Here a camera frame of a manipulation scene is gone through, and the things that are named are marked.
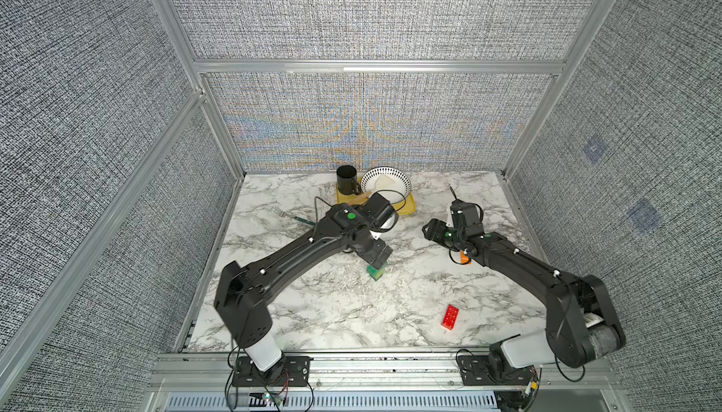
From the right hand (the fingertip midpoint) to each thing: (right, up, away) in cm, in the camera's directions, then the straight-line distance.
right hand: (429, 224), depth 89 cm
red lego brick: (+4, -27, -8) cm, 28 cm away
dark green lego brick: (-17, -16, 0) cm, 24 cm away
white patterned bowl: (-9, +15, +27) cm, 33 cm away
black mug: (-27, +14, +21) cm, 37 cm away
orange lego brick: (+5, -8, -15) cm, 18 cm away
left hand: (-18, -5, -11) cm, 22 cm away
